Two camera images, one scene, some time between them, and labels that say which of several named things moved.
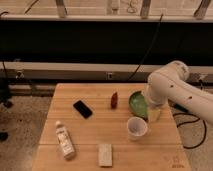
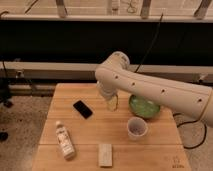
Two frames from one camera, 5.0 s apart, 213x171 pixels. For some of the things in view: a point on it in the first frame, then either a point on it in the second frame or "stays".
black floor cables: (188, 121) stays
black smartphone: (82, 108) stays
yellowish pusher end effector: (153, 114) -> (112, 103)
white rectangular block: (105, 154) stays
